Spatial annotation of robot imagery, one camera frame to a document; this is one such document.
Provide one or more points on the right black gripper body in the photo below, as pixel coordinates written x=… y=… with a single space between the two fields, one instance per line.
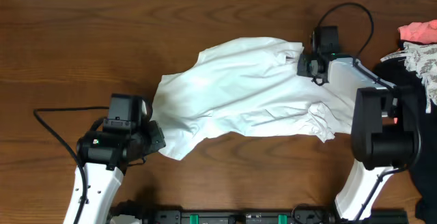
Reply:
x=304 y=67

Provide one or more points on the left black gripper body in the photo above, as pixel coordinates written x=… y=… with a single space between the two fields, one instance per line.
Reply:
x=154 y=136

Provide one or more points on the white t-shirt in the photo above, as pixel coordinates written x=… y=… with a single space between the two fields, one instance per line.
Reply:
x=249 y=86

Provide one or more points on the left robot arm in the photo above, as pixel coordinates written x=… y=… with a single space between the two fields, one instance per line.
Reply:
x=114 y=143

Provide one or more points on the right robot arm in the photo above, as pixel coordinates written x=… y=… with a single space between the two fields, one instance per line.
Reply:
x=385 y=133

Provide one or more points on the white floral patterned garment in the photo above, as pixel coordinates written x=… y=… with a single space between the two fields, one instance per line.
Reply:
x=419 y=58

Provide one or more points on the pink garment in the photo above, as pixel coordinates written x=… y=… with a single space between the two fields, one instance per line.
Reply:
x=424 y=33

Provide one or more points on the black garment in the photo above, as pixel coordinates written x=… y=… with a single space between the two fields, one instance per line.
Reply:
x=423 y=174

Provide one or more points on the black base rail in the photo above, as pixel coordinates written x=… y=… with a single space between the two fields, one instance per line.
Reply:
x=130 y=213

